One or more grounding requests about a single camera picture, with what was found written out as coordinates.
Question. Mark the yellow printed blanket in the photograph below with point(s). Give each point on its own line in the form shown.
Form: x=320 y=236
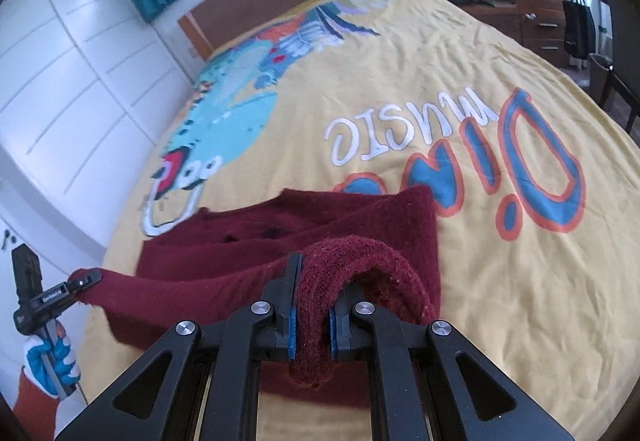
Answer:
x=500 y=271

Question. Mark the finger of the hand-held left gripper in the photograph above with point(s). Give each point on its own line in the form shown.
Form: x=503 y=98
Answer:
x=85 y=280

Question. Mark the person's left forearm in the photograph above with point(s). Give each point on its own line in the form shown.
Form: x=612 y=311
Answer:
x=30 y=408

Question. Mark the black tote bag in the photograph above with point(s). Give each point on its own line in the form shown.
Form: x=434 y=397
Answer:
x=577 y=31

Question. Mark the dark red knitted sweater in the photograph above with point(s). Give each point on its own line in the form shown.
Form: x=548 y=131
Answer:
x=225 y=246

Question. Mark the white wardrobe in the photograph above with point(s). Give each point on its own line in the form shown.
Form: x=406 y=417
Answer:
x=75 y=86

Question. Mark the grey office chair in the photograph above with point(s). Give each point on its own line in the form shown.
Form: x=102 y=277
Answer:
x=600 y=63

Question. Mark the person's left hand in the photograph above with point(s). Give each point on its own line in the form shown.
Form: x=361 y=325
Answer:
x=35 y=361

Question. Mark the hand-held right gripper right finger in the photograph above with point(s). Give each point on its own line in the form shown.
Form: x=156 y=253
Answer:
x=334 y=336

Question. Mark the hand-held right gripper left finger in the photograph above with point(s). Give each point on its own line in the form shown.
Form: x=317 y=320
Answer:
x=287 y=331

